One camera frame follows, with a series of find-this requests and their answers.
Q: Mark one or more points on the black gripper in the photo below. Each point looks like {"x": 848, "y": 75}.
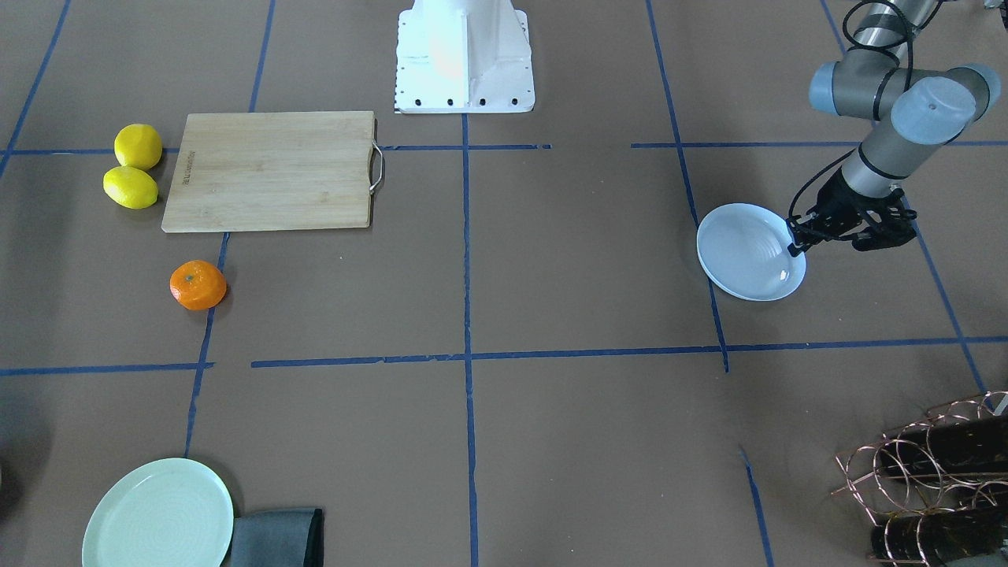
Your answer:
{"x": 833, "y": 206}

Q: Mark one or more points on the light blue plate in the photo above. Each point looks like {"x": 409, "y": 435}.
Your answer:
{"x": 743, "y": 249}

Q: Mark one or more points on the orange mandarin fruit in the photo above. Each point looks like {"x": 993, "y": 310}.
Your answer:
{"x": 198, "y": 285}

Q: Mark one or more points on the silver UR robot arm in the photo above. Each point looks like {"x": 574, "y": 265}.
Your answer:
{"x": 914, "y": 112}

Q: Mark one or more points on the light green plate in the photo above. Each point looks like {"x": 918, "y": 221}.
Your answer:
{"x": 170, "y": 512}

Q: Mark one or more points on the dark wine bottle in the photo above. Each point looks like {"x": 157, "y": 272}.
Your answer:
{"x": 962, "y": 448}
{"x": 975, "y": 537}

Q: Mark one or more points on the bamboo cutting board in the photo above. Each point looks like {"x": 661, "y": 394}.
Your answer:
{"x": 283, "y": 171}

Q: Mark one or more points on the grey folded cloth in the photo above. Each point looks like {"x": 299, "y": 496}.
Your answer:
{"x": 285, "y": 537}

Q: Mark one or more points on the yellow lemon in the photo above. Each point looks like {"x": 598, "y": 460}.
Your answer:
{"x": 130, "y": 187}
{"x": 139, "y": 146}

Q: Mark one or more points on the copper wire bottle rack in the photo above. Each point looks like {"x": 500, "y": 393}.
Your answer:
{"x": 935, "y": 490}

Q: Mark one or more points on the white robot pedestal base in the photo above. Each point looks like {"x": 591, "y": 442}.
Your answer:
{"x": 463, "y": 57}

